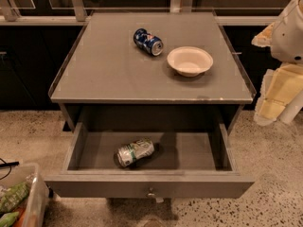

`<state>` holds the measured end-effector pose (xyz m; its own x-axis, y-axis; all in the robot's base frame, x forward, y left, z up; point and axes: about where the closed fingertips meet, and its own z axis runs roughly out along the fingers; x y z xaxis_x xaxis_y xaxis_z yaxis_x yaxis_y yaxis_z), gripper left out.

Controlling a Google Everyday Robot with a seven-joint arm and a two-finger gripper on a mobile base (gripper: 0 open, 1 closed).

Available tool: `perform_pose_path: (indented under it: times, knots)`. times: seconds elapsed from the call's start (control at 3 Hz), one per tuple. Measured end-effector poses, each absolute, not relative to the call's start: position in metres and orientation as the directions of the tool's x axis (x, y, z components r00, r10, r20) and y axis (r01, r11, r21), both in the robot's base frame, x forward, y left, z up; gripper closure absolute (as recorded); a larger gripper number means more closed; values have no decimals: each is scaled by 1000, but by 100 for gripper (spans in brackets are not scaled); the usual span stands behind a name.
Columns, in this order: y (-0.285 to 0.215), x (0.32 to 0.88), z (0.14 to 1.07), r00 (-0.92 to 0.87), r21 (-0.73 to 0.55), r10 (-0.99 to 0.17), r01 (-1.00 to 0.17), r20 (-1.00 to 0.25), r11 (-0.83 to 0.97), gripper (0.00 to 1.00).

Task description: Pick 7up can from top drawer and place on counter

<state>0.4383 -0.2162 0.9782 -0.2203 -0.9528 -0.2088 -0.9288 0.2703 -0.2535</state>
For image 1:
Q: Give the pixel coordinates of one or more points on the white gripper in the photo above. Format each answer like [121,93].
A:
[289,38]

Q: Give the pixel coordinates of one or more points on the green silver 7up can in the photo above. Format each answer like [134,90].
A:
[135,151]

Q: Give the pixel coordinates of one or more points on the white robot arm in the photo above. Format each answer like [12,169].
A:
[281,91]

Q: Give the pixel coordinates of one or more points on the blue pepsi can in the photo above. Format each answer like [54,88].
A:
[148,42]

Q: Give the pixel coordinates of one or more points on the open grey top drawer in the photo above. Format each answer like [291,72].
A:
[183,165]

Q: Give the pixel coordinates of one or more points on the grey cabinet with counter top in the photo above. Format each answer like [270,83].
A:
[108,67]

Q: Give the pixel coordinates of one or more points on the metal drawer knob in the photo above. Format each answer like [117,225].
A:
[152,195]

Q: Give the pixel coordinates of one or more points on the white paper bowl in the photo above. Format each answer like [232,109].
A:
[189,61]

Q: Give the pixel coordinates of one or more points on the clear plastic storage bin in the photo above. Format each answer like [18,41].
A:
[35,203]

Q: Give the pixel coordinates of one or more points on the green snack bag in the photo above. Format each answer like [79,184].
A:
[13,197]

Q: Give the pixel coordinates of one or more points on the orange snack packet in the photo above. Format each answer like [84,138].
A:
[21,216]

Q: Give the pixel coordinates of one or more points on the small green snack packet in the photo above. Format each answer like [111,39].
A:
[8,219]

